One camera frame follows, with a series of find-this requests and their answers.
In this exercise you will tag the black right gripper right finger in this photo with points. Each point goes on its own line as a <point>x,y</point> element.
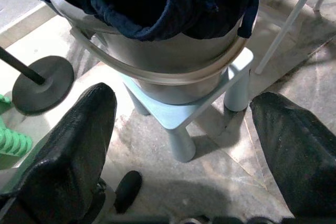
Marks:
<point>302,155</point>

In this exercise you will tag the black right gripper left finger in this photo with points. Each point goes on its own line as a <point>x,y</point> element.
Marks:
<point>65,155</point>

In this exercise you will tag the navy garment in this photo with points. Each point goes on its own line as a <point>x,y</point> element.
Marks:
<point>144,3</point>

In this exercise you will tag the green ribbed plastic toy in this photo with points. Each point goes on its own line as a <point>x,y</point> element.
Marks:
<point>13,140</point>

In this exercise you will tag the black round stand base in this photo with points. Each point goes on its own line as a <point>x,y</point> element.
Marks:
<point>44,87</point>

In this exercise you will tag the light blue plastic child chair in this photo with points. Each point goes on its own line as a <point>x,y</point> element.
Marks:
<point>168,119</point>

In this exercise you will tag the steel laundry bucket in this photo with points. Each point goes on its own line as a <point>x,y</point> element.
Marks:
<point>170,61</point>

